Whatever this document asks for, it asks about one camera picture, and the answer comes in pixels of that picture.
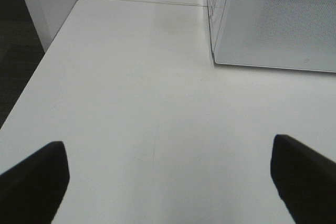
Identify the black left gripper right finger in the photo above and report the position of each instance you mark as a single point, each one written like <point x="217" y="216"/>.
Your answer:
<point x="305" y="180"/>

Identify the white microwave door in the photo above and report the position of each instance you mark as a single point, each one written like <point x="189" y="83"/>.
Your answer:
<point x="285" y="34"/>

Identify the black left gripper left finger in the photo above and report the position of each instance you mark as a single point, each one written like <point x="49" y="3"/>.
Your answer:
<point x="33" y="189"/>

